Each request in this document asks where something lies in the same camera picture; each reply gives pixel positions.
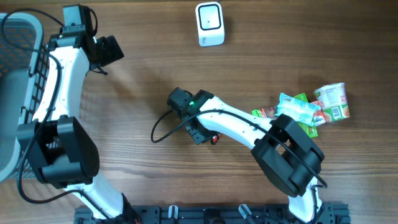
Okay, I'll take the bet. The red coffee stick sachet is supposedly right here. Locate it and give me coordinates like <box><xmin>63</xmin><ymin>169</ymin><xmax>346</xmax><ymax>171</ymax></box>
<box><xmin>211</xmin><ymin>134</ymin><xmax>220</xmax><ymax>145</ymax></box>

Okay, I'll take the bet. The green snack bag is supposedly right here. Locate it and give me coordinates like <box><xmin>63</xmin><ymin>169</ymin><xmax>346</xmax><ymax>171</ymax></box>
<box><xmin>251</xmin><ymin>93</ymin><xmax>318</xmax><ymax>138</ymax></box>

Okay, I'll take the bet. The teal snack packet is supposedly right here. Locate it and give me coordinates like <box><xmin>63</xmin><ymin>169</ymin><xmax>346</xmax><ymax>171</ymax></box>
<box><xmin>275</xmin><ymin>93</ymin><xmax>321</xmax><ymax>126</ymax></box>

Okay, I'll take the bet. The instant noodle cup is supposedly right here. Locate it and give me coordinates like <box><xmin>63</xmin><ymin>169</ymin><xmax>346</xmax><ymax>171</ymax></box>
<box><xmin>313</xmin><ymin>83</ymin><xmax>350</xmax><ymax>123</ymax></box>

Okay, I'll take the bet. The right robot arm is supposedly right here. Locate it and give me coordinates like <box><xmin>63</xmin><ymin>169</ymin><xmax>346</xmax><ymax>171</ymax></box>
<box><xmin>167</xmin><ymin>88</ymin><xmax>326</xmax><ymax>223</ymax></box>

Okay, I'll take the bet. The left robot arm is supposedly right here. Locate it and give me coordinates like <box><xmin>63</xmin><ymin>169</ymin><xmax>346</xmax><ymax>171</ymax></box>
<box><xmin>17</xmin><ymin>4</ymin><xmax>141</xmax><ymax>223</ymax></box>

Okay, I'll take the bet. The white barcode scanner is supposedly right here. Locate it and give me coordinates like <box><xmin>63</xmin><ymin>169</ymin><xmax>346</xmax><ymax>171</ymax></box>
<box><xmin>195</xmin><ymin>1</ymin><xmax>225</xmax><ymax>47</ymax></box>

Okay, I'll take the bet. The grey plastic shopping basket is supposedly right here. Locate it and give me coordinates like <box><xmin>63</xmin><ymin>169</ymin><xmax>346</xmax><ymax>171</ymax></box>
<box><xmin>1</xmin><ymin>12</ymin><xmax>49</xmax><ymax>181</ymax></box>

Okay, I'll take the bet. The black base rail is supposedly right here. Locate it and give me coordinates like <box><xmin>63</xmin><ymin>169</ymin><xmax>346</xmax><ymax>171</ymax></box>
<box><xmin>74</xmin><ymin>203</ymin><xmax>351</xmax><ymax>224</ymax></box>

